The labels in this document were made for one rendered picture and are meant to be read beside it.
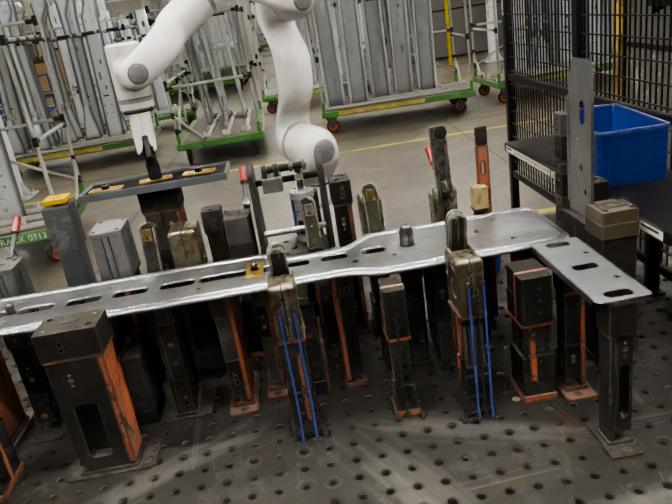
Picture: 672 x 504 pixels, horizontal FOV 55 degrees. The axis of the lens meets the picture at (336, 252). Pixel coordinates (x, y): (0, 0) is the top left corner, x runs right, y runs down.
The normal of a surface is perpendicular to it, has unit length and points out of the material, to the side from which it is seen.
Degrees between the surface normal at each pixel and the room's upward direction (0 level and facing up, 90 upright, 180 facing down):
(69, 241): 90
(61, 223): 90
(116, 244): 90
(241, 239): 90
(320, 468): 0
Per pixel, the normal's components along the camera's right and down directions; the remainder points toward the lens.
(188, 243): 0.10, 0.35
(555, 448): -0.15, -0.92
